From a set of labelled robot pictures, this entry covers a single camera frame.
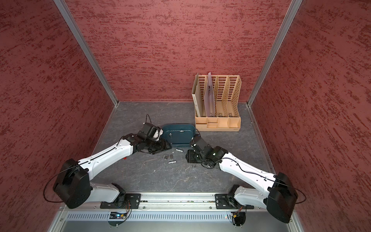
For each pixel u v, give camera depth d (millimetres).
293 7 710
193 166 851
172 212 713
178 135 1021
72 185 411
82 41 839
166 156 897
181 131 1004
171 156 896
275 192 402
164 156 896
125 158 559
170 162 873
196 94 854
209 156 570
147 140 657
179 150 920
